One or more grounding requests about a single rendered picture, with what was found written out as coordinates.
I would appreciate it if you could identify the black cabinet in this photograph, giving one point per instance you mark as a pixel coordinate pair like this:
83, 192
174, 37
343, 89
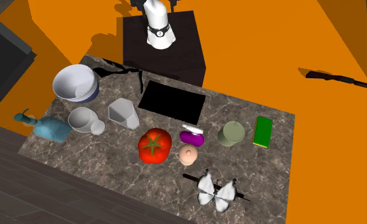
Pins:
0, 65

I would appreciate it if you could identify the purple spray bottle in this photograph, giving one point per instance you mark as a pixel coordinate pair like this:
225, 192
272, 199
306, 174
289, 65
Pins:
192, 138

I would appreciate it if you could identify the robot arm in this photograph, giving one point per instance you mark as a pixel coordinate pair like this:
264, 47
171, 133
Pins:
158, 18

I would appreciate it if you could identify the white angular cup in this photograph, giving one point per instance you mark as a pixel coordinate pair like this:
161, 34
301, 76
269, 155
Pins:
122, 111

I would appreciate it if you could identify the dark brown long rod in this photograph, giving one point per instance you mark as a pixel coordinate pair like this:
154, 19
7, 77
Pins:
341, 78

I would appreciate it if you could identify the green yellow sponge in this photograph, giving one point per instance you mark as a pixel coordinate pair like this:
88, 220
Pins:
263, 131

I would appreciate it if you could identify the white butterfly figure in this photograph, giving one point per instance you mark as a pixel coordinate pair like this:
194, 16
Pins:
215, 192

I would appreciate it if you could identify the large white bowl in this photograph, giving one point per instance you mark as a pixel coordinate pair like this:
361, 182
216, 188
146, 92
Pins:
73, 82

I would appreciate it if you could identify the white round cup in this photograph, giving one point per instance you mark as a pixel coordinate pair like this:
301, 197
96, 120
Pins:
82, 119

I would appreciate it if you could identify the dark robot stand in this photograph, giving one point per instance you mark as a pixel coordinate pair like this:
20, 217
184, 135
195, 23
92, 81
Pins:
177, 59

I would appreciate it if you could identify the olive green can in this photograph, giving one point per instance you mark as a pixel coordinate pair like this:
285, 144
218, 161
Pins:
230, 134

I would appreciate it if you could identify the teal blue bottle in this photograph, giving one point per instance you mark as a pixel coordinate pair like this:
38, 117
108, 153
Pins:
51, 128

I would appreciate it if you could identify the peach pot with lid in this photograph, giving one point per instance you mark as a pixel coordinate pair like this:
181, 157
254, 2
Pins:
188, 154

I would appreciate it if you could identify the red tomato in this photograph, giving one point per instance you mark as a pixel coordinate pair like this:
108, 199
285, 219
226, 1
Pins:
154, 145

